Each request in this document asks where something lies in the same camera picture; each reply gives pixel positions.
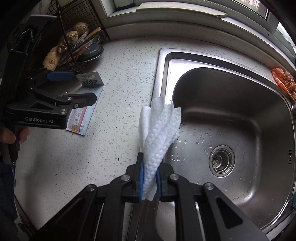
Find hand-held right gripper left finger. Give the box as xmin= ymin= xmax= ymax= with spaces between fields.
xmin=30 ymin=152 xmax=144 ymax=241

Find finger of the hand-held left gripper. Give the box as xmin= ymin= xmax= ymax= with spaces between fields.
xmin=30 ymin=71 xmax=74 ymax=90
xmin=30 ymin=88 xmax=97 ymax=109

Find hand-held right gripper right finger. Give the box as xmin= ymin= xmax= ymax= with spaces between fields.
xmin=155 ymin=163 xmax=270 ymax=241

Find grey white sachet packet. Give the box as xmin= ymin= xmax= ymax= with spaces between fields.
xmin=65 ymin=71 xmax=104 ymax=136

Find white paper towel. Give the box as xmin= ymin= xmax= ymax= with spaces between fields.
xmin=138 ymin=95 xmax=182 ymax=202

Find person's left hand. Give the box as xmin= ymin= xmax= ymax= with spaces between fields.
xmin=0 ymin=127 xmax=30 ymax=144

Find ginger root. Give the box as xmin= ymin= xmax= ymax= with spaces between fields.
xmin=43 ymin=22 xmax=89 ymax=71

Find metal grater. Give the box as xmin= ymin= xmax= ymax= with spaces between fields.
xmin=58 ymin=30 xmax=89 ymax=67

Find small black round lid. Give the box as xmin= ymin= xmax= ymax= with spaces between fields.
xmin=77 ymin=43 xmax=104 ymax=63

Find red flat packets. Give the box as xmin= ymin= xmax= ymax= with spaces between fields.
xmin=69 ymin=28 xmax=102 ymax=61

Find person's dark blue clothing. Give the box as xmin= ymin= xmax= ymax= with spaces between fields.
xmin=0 ymin=160 xmax=19 ymax=241

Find stainless steel sink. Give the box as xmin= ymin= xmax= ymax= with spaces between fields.
xmin=153 ymin=48 xmax=296 ymax=237

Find orange cloth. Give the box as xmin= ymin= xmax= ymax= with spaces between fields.
xmin=271 ymin=68 xmax=296 ymax=102

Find black wire rack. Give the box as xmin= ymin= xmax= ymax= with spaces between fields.
xmin=5 ymin=0 xmax=111 ymax=75

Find grey window frame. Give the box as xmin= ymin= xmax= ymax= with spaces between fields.
xmin=99 ymin=0 xmax=296 ymax=47

